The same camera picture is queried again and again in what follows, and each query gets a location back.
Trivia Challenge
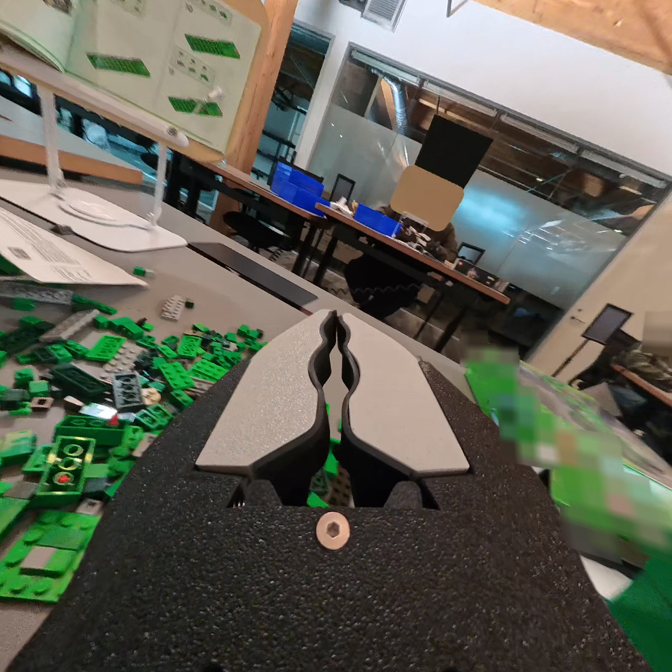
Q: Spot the green instruction booklet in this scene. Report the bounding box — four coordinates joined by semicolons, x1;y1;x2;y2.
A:
0;0;262;150

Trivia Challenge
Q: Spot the blue storage bin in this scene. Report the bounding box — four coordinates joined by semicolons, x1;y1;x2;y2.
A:
353;203;404;235
269;161;325;203

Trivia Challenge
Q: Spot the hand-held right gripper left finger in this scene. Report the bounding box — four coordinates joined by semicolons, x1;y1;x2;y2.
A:
195;309;338;507

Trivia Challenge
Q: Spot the wooden white book stand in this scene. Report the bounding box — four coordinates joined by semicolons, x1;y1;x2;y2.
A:
0;0;271;253

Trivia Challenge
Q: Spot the pile of green toy bricks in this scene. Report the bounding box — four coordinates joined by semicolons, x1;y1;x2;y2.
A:
0;281;347;604

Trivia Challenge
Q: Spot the green toy set box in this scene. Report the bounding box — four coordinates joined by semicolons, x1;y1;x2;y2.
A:
464;357;672;672

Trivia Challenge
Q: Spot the torn white paper bag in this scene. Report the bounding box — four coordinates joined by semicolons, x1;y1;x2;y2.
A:
0;206;149;288

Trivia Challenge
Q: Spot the black standing sign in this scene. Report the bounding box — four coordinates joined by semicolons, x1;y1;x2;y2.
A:
582;303;634;343

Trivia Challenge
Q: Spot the grey desk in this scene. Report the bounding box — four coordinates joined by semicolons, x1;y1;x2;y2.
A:
0;168;468;672

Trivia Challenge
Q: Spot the wooden long table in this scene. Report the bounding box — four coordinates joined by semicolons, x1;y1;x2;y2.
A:
315;202;511;354
207;160;329;276

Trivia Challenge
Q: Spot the black office chair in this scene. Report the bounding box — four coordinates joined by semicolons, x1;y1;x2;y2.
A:
344;256;427;322

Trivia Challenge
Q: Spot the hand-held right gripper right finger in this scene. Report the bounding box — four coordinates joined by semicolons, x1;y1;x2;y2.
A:
337;312;470;508

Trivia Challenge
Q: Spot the wooden post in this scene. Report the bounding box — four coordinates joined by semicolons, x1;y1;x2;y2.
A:
209;0;299;234

